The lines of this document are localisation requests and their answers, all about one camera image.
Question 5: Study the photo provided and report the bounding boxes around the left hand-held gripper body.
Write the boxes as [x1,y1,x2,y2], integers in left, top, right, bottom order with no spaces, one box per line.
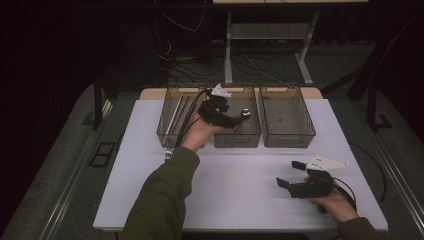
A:
[197,83,241,130]

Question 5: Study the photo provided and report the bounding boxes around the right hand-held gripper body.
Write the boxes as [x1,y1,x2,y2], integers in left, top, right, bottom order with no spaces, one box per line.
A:
[287,153,351,200]

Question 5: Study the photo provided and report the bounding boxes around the metal spoon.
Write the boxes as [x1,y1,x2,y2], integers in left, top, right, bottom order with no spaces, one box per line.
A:
[234,107,252,135]

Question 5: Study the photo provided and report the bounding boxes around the translucent brown plastic bin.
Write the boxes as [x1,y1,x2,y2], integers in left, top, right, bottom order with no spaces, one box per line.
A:
[259,83,317,149]
[213,83,262,149]
[156,83,208,149]

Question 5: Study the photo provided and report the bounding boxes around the person's left hand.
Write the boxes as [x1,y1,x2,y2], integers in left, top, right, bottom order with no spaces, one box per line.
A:
[179,111,225,154]

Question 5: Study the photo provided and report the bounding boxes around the person's right hand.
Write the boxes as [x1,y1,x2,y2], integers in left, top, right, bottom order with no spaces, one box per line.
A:
[304,191,360,224]

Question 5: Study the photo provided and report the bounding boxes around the black metal stand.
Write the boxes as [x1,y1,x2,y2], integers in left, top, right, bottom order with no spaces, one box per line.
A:
[83,71,113,131]
[365,49,394,133]

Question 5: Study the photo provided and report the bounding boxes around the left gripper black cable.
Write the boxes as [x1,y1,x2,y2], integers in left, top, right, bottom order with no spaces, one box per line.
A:
[174,88,214,150]

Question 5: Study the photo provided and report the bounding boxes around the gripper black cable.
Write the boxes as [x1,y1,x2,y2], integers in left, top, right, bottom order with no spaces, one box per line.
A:
[332,178,358,213]
[174,88,214,150]

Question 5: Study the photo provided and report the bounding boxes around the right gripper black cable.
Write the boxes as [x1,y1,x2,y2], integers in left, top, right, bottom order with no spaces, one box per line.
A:
[332,178,358,213]

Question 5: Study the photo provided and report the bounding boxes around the tangle of floor cables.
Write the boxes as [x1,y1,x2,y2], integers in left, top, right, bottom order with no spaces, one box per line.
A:
[156,33,294,87]

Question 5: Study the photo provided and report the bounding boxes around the white metal frame desk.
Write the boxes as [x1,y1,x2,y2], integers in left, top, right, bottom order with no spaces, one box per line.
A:
[212,0,370,86]

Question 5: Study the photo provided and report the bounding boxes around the thin black floor cable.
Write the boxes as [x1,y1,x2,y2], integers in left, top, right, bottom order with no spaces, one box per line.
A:
[348,141,388,205]

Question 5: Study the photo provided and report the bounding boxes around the metal floor rail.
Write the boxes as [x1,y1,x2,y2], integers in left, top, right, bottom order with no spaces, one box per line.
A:
[368,128,424,234]
[39,99,114,240]

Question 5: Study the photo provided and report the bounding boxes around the hanging white cable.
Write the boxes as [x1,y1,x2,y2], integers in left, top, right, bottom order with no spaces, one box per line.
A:
[162,12,205,33]

